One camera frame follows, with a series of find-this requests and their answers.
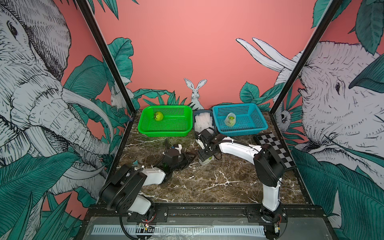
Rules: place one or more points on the black frame post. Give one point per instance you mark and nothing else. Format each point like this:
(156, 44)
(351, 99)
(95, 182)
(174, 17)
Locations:
(97, 34)
(325, 20)

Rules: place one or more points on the custard apple green upper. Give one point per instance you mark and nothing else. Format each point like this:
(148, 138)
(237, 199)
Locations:
(158, 116)

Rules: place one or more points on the custard apple with dark spots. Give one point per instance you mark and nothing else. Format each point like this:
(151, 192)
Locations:
(230, 121)

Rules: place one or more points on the white slotted cable duct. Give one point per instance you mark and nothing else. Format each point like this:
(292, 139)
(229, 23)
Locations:
(179, 230)

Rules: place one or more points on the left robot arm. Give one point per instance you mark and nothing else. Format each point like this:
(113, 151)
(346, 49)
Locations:
(122, 192)

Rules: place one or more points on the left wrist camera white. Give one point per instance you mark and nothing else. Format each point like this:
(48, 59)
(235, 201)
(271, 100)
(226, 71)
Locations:
(178, 147)

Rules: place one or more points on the black frame post right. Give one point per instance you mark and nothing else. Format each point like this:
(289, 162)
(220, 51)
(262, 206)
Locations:
(325, 20)

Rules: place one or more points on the checkerboard calibration board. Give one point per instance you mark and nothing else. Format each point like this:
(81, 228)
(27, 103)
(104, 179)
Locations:
(272, 140)

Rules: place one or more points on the grey bin of foam nets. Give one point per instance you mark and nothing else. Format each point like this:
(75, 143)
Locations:
(203, 119)

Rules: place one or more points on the black front frame rail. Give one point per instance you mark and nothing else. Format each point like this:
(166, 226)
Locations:
(164, 212)

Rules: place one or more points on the black frame post left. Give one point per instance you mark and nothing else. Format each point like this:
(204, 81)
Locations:
(97, 34)

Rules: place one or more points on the white foam net sleeve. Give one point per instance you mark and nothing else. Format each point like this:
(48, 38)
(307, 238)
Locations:
(206, 161)
(230, 114)

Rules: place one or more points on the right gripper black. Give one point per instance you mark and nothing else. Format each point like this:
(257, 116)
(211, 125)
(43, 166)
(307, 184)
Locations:
(200, 154)

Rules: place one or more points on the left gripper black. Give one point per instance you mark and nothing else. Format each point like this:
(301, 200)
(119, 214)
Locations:
(186, 158)

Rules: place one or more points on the green plastic basket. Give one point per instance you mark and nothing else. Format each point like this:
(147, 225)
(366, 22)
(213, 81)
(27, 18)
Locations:
(177, 122)

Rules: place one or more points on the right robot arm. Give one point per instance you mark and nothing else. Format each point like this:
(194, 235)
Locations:
(268, 164)

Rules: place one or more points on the teal plastic basket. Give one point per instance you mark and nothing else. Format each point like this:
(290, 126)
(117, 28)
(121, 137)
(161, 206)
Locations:
(249, 119)

